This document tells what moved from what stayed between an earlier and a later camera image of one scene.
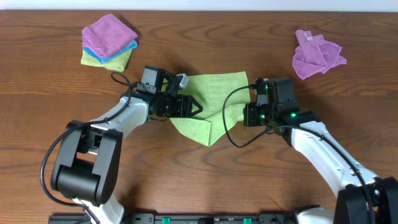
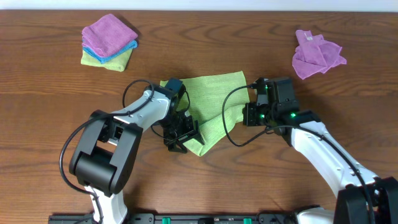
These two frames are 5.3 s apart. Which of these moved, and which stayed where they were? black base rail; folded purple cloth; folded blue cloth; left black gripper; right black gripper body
Moved: left black gripper
Stayed: right black gripper body; folded blue cloth; folded purple cloth; black base rail
